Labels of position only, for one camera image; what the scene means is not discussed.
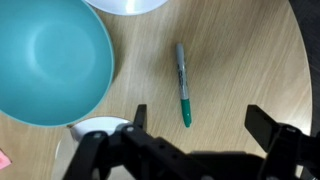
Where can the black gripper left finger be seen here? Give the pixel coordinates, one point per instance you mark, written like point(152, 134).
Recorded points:
point(100, 150)

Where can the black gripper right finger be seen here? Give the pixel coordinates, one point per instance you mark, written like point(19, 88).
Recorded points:
point(286, 150)

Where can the green capped grey marker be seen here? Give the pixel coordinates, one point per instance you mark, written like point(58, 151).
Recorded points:
point(182, 80)

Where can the teal plastic bowl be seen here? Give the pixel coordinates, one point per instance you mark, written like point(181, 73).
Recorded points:
point(50, 60)

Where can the small white cup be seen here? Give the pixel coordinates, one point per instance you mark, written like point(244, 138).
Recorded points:
point(96, 124)

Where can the brown napkin in cup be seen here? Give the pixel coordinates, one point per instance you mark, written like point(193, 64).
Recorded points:
point(63, 160)

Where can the white round plate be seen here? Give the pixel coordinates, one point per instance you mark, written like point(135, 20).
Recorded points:
point(126, 6)

